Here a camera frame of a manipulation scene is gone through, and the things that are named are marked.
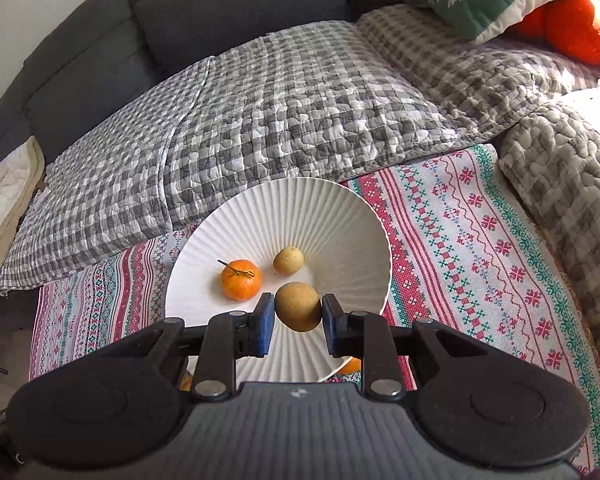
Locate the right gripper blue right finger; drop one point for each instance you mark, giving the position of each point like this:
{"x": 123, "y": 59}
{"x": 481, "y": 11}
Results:
{"x": 332, "y": 316}

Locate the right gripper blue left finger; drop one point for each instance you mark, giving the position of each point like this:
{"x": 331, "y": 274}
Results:
{"x": 260, "y": 326}

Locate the brown round fruit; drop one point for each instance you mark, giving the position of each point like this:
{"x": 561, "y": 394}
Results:
{"x": 297, "y": 305}

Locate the mandarin with stem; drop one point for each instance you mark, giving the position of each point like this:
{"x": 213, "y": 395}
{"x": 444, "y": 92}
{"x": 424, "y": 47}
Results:
{"x": 240, "y": 280}

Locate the small brown longan fruit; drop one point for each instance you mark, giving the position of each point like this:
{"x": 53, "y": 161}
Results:
{"x": 288, "y": 261}

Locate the orange mandarin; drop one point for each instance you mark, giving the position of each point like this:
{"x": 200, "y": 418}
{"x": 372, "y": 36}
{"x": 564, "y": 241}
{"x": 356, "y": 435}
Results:
{"x": 353, "y": 366}

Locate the large yellow grapefruit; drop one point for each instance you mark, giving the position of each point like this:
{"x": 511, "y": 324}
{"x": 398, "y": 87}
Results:
{"x": 186, "y": 382}

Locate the white ribbed plate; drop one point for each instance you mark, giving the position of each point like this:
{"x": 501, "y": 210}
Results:
{"x": 304, "y": 231}

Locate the patterned red green tablecloth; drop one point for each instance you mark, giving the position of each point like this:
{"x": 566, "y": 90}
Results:
{"x": 463, "y": 252}

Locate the grey checkered quilt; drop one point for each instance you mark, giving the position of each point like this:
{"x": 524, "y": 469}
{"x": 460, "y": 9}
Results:
{"x": 331, "y": 100}

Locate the white blanket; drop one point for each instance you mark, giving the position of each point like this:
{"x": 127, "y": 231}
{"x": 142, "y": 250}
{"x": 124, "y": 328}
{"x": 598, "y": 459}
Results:
{"x": 20, "y": 174}

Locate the dark grey sofa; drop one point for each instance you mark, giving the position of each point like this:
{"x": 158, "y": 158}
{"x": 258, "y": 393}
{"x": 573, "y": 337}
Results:
{"x": 108, "y": 52}

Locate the orange fuzzy pumpkin cushion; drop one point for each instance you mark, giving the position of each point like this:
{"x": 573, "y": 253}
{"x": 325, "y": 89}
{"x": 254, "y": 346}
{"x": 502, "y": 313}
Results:
{"x": 570, "y": 27}

